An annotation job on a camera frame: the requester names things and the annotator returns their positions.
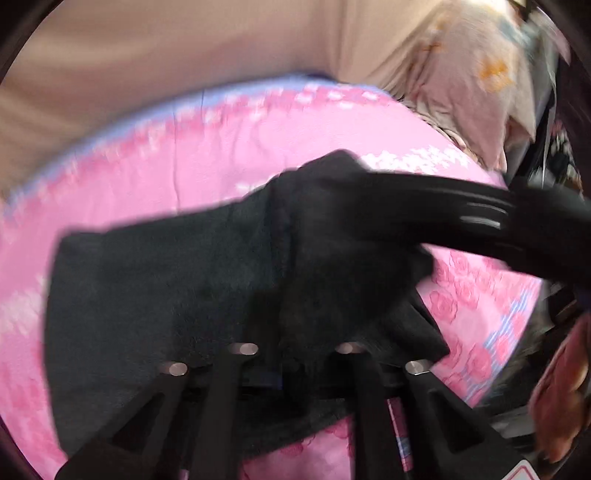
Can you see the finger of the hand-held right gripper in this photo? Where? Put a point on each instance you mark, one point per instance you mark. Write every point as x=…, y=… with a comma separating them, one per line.
x=438, y=212

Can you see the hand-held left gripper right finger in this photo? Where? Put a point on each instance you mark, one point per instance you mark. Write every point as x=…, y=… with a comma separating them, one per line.
x=367, y=376

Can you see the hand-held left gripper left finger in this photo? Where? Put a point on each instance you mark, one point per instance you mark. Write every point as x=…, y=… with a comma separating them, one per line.
x=231, y=374

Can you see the dark grey pants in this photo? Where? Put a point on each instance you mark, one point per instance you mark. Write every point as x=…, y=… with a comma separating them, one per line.
x=207, y=286

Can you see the person's right hand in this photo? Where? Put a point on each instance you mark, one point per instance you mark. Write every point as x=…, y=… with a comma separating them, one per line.
x=570, y=397

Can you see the hanging clothes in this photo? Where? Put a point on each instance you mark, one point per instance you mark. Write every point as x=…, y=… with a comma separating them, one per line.
x=561, y=138

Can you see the grey fuzzy cloth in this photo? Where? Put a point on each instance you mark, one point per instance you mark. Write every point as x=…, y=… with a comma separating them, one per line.
x=521, y=364

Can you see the pale floral quilt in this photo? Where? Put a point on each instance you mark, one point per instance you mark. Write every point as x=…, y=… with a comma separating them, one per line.
x=471, y=83

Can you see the pink rose bedsheet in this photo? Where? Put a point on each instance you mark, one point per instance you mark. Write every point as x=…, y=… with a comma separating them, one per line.
x=161, y=161

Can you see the beige padded headboard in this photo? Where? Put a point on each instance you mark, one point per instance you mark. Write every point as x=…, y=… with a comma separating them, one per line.
x=161, y=50

